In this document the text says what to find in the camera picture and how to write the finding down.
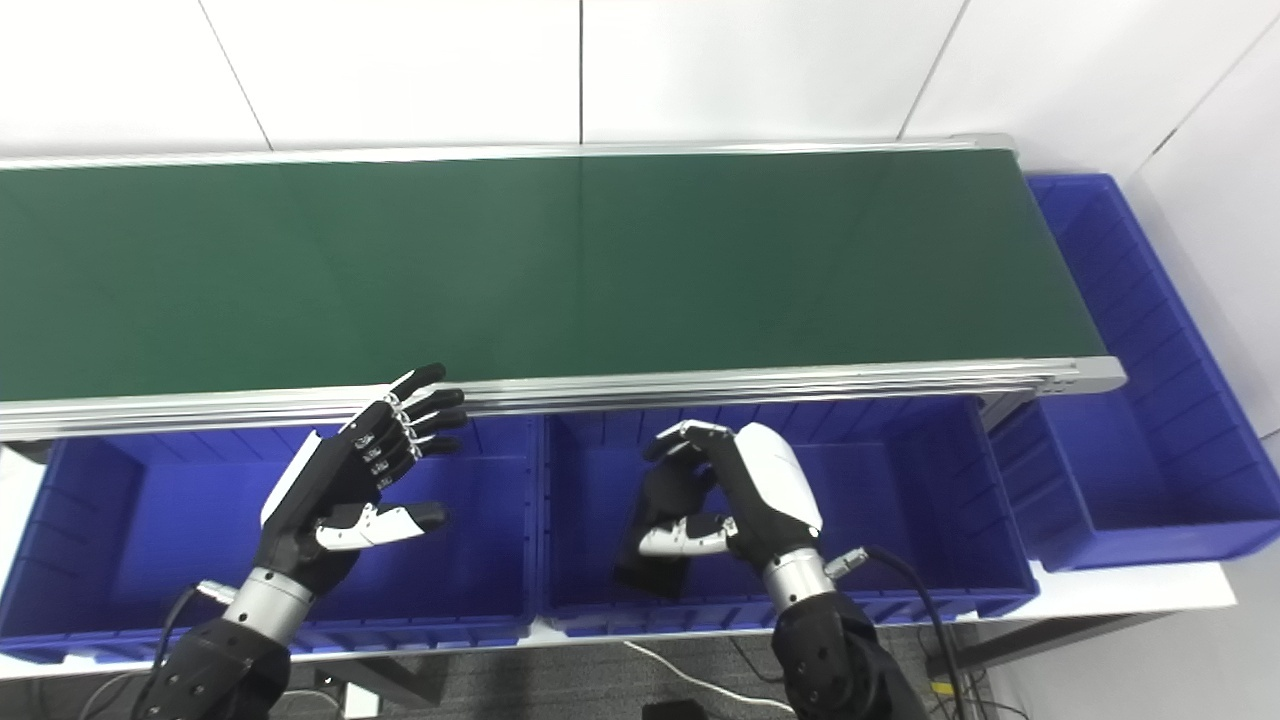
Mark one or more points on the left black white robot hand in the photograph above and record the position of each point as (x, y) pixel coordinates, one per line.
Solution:
(330, 490)

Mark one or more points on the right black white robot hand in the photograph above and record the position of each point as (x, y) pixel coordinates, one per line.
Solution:
(770, 490)

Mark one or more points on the black cylinder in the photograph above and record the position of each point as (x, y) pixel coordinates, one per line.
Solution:
(665, 500)

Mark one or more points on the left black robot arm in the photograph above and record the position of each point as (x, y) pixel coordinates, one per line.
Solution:
(220, 660)

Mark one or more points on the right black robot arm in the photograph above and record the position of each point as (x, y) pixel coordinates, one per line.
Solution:
(835, 650)

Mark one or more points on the blue plastic bin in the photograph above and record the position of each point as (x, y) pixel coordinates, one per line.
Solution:
(1150, 470)
(150, 540)
(900, 500)

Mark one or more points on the aluminium conveyor leg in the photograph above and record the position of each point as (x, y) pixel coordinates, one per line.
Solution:
(1005, 410)

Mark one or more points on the green conveyor belt aluminium frame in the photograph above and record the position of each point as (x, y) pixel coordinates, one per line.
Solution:
(550, 270)

